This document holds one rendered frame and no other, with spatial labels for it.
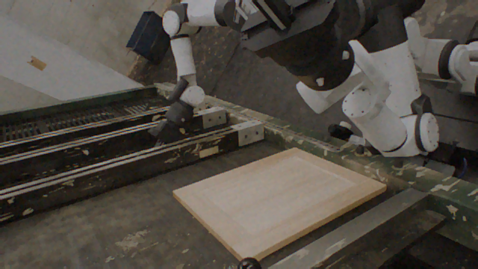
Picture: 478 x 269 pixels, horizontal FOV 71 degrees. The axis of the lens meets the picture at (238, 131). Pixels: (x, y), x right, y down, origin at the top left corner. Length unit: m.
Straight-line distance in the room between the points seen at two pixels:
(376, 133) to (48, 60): 4.10
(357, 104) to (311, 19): 0.27
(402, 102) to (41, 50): 4.09
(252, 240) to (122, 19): 5.41
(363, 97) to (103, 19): 5.47
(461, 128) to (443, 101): 0.18
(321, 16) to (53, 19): 5.54
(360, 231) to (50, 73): 4.09
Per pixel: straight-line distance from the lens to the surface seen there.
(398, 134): 0.70
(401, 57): 0.75
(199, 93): 1.21
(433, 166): 1.19
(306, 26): 0.41
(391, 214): 0.88
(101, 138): 1.42
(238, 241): 0.80
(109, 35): 5.96
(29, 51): 4.46
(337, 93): 0.57
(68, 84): 4.55
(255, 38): 0.44
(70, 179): 1.12
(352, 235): 0.79
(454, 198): 0.97
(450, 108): 1.90
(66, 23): 5.86
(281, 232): 0.82
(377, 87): 0.60
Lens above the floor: 1.82
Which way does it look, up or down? 38 degrees down
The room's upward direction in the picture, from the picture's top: 62 degrees counter-clockwise
